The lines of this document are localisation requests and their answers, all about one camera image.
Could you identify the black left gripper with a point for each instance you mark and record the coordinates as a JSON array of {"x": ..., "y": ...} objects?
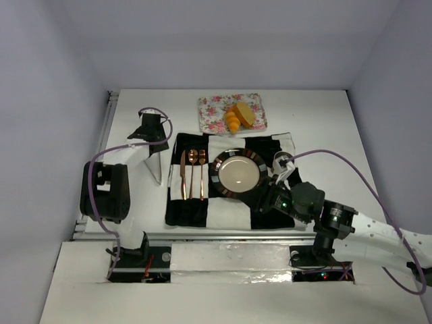
[{"x": 148, "y": 133}]

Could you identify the copper table knife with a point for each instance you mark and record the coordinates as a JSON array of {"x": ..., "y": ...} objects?
[{"x": 183, "y": 174}]

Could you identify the black white checkered cloth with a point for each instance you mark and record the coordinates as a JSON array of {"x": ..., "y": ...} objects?
[{"x": 208, "y": 171}]

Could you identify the copper spoon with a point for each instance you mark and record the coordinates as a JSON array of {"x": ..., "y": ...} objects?
[{"x": 193, "y": 158}]

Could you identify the copper fork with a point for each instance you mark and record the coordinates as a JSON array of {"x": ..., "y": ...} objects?
[{"x": 202, "y": 160}]

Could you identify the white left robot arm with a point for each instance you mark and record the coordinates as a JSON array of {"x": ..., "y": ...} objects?
[{"x": 105, "y": 193}]

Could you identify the orange striped croissant bread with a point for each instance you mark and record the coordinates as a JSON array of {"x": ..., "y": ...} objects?
[{"x": 232, "y": 121}]

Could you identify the dark rimmed beige plate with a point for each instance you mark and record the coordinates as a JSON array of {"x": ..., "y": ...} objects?
[{"x": 237, "y": 170}]

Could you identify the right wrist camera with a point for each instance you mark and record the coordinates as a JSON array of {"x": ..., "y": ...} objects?
[{"x": 281, "y": 165}]

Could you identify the yellow bread slice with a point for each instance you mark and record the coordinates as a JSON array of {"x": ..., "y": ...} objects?
[{"x": 245, "y": 114}]

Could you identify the aluminium frame rail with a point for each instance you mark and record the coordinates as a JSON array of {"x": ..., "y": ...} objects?
[{"x": 89, "y": 192}]

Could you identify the floral rectangular tray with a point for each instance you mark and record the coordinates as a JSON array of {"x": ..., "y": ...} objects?
[{"x": 211, "y": 112}]

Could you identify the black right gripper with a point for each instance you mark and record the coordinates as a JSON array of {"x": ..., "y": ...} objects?
[{"x": 264, "y": 194}]

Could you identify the white foil covered block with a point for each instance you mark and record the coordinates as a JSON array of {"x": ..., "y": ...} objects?
[{"x": 230, "y": 263}]

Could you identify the white steel cup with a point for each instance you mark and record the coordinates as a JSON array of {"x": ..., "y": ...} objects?
[{"x": 278, "y": 157}]

